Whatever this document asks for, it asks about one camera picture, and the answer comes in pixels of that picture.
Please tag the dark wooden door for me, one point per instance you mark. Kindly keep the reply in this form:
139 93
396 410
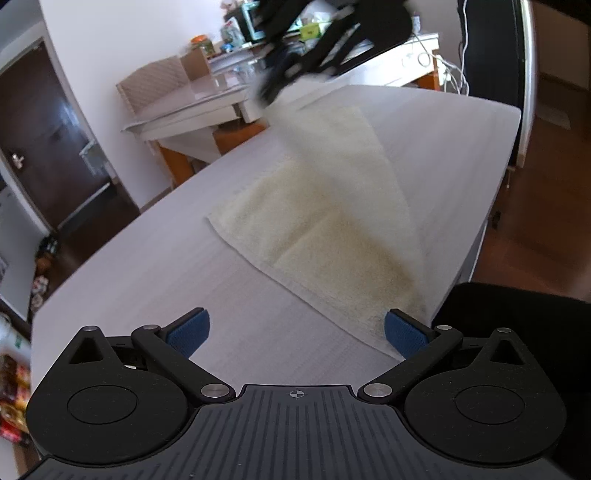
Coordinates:
41 138

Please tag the white glass-topped side table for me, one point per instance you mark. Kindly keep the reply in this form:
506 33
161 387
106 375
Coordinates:
194 124

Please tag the silver toaster oven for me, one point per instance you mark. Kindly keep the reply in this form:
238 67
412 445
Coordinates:
251 21

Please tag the grey wall socket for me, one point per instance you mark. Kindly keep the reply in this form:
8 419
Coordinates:
92 159

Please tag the green tissue box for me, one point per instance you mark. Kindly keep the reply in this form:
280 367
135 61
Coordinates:
311 31

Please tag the colourful snack packet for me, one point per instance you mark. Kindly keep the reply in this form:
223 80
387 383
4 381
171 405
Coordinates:
230 33

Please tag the tall black panel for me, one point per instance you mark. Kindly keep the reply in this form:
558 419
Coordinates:
494 55

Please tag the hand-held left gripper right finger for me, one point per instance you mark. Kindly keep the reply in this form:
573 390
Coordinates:
404 334

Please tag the green jar with orange lid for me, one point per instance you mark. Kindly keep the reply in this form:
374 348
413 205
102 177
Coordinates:
203 46

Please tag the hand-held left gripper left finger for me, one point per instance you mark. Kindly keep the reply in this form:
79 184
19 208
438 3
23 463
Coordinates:
191 332

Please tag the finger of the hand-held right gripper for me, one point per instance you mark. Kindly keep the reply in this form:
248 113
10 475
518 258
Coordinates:
277 50
330 46

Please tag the cream towel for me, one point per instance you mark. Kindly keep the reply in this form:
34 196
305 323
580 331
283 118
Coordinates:
323 221

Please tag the brown cardboard box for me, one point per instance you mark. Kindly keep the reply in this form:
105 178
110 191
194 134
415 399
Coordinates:
196 62

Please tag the woven beige box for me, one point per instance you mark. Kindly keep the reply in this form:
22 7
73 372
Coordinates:
154 87

